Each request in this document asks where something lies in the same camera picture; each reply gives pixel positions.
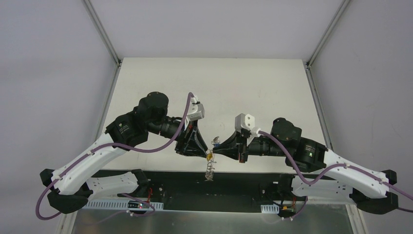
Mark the metal disc keyring holder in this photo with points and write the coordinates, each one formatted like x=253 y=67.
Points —
x=209 y=174

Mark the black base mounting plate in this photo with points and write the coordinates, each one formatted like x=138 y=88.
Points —
x=227 y=192

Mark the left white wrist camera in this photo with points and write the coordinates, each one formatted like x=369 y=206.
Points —
x=196 y=110

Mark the right white cable duct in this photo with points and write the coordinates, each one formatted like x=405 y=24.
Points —
x=270 y=209

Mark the white cable duct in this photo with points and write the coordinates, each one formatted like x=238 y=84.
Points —
x=122 y=204
x=270 y=209

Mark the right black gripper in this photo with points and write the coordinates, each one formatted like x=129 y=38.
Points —
x=241 y=147

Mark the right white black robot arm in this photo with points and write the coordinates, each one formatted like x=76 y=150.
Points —
x=318 y=171

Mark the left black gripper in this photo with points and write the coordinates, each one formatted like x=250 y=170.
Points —
x=186 y=140

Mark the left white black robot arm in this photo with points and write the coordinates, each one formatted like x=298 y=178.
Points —
x=148 y=129

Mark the left white cable duct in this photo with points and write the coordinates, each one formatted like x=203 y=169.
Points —
x=122 y=204

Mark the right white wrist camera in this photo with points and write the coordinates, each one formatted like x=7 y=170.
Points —
x=244 y=122

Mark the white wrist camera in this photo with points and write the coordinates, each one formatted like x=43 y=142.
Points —
x=244 y=122
x=196 y=110

